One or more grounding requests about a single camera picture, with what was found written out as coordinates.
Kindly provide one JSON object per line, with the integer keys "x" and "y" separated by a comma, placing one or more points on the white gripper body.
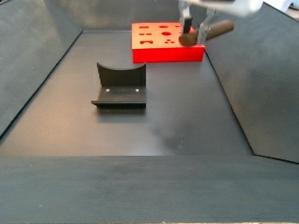
{"x": 239, "y": 8}

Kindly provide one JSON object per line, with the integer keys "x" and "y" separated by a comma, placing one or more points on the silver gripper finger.
{"x": 205, "y": 26}
{"x": 186, "y": 19}

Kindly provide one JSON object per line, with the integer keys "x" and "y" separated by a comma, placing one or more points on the brown oval rod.
{"x": 225, "y": 26}

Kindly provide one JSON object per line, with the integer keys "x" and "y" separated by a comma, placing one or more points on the dark grey curved fixture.
{"x": 122, "y": 87}

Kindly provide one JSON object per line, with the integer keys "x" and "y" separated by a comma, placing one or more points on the red foam shape-sorter block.
{"x": 155, "y": 44}

